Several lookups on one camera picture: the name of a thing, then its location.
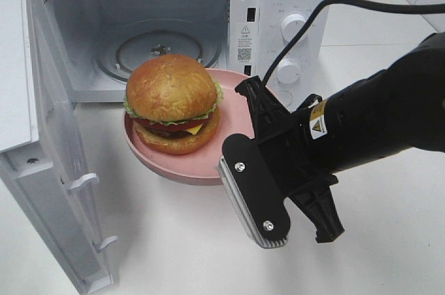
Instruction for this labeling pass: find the pink round plate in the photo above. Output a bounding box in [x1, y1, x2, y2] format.
[123, 69, 254, 186]

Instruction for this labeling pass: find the white lower timer knob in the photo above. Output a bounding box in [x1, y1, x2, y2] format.
[276, 58, 302, 84]

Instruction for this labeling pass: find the toy burger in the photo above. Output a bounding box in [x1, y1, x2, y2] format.
[124, 54, 223, 155]

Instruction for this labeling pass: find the glass microwave turntable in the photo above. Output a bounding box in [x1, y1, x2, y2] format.
[95, 19, 225, 82]

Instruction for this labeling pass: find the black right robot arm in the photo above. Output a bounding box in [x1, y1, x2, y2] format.
[254, 33, 444, 243]

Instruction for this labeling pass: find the white upper power knob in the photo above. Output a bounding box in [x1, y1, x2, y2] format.
[280, 11, 307, 43]

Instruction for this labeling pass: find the white microwave oven body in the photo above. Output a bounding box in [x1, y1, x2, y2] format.
[52, 0, 321, 103]

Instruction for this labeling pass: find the white microwave door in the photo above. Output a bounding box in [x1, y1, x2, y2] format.
[1, 0, 115, 294]

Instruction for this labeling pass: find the round white door release button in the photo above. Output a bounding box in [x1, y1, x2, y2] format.
[277, 90, 293, 108]

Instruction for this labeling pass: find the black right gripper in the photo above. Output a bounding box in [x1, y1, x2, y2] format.
[235, 76, 344, 243]

